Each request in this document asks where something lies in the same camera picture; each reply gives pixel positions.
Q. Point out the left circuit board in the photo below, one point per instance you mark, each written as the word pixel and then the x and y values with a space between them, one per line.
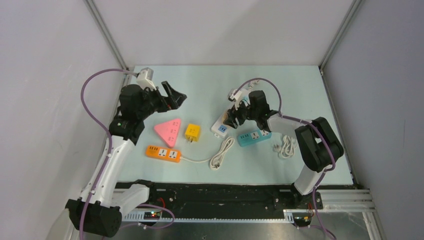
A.
pixel 152 215

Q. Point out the light green table mat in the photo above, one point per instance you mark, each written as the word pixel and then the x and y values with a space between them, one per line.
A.
pixel 298 90

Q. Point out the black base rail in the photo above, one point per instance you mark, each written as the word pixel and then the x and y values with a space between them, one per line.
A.
pixel 226 201

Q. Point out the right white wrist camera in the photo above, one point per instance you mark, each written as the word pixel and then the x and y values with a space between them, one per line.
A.
pixel 236 96

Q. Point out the teal power strip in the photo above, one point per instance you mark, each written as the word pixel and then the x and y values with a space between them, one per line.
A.
pixel 254 137

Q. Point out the right circuit board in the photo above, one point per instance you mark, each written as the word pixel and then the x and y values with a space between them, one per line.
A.
pixel 301 221

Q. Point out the white multicolour power strip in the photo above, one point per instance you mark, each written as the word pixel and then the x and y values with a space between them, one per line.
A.
pixel 219 128

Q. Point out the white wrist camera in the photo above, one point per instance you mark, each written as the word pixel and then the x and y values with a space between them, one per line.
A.
pixel 236 96
pixel 144 79

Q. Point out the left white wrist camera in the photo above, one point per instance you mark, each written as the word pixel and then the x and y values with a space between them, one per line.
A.
pixel 144 79

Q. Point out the pink triangular power socket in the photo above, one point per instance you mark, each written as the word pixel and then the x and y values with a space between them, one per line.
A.
pixel 168 131

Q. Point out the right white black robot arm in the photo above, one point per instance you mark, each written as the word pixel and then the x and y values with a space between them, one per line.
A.
pixel 319 146

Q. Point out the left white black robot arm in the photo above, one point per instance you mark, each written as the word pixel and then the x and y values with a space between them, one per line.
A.
pixel 99 210

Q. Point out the right aluminium frame post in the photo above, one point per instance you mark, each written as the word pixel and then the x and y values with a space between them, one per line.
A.
pixel 342 29

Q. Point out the left aluminium frame post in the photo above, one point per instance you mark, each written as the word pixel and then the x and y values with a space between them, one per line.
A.
pixel 105 32

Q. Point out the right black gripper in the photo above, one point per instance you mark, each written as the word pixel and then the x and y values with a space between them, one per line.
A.
pixel 231 120

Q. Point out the aluminium frame post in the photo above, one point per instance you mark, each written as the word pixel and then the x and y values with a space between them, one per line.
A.
pixel 342 29
pixel 105 32

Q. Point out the orange power strip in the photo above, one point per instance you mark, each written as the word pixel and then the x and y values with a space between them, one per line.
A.
pixel 163 153

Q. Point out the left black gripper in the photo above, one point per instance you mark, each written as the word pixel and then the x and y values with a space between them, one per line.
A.
pixel 174 101

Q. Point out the beige cube socket adapter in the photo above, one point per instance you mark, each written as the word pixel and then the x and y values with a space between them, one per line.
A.
pixel 225 117

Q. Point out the circuit board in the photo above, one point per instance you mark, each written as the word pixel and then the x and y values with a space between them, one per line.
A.
pixel 152 215
pixel 301 221

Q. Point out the yellow cube socket adapter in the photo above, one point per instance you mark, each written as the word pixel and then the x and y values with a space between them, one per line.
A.
pixel 192 133

